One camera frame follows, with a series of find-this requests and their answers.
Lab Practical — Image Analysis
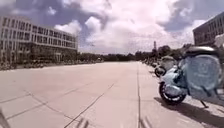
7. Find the distant row of trees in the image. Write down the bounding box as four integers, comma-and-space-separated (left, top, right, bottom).
78, 44, 194, 63

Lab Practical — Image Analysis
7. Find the row of parked scooters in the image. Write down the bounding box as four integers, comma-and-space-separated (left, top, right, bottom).
141, 58, 159, 69

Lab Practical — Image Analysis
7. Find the pale concrete pavement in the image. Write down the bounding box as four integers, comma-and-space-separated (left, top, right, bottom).
0, 60, 224, 128

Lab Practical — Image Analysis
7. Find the thin tower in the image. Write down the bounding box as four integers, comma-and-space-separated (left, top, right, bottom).
153, 40, 158, 53

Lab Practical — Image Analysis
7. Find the robot's own part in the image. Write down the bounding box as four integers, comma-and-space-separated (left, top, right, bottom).
139, 116, 154, 128
77, 118, 90, 128

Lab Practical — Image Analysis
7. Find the long pale office building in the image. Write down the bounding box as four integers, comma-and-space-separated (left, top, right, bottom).
0, 14, 79, 66

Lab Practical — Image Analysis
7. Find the scooter with pale blue cover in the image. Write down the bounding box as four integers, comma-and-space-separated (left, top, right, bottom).
158, 45, 224, 109

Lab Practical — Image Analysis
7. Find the dark grey building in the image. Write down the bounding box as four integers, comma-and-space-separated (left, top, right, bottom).
192, 11, 224, 47

